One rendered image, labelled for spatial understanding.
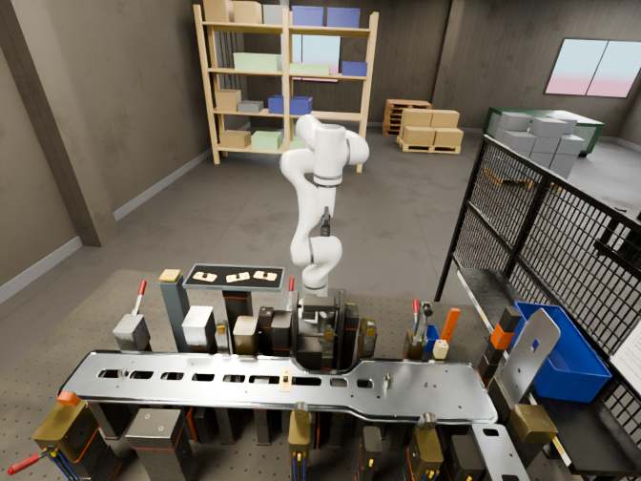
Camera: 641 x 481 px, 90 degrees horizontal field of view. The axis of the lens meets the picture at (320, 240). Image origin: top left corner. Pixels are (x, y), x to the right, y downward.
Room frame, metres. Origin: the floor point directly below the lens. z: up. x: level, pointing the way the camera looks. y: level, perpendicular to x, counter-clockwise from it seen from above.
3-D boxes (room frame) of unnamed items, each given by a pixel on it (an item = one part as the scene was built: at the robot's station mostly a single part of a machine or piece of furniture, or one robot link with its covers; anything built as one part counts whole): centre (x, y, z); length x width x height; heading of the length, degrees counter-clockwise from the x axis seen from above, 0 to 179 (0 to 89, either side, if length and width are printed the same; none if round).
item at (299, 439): (0.48, 0.03, 0.87); 0.12 x 0.07 x 0.35; 0
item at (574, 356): (0.77, -0.80, 1.10); 0.30 x 0.17 x 0.13; 174
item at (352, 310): (0.89, -0.13, 0.91); 0.07 x 0.05 x 0.42; 0
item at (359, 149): (1.04, -0.02, 1.69); 0.30 x 0.16 x 0.09; 13
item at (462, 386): (0.66, 0.11, 1.00); 1.38 x 0.22 x 0.02; 90
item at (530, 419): (0.55, -0.65, 0.88); 0.08 x 0.08 x 0.36; 0
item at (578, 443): (0.88, -0.80, 1.02); 0.90 x 0.22 x 0.03; 0
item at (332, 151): (0.92, -0.02, 1.70); 0.09 x 0.08 x 0.13; 103
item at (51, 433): (0.47, 0.68, 0.88); 0.14 x 0.09 x 0.36; 0
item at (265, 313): (0.88, 0.19, 0.90); 0.05 x 0.05 x 0.40; 0
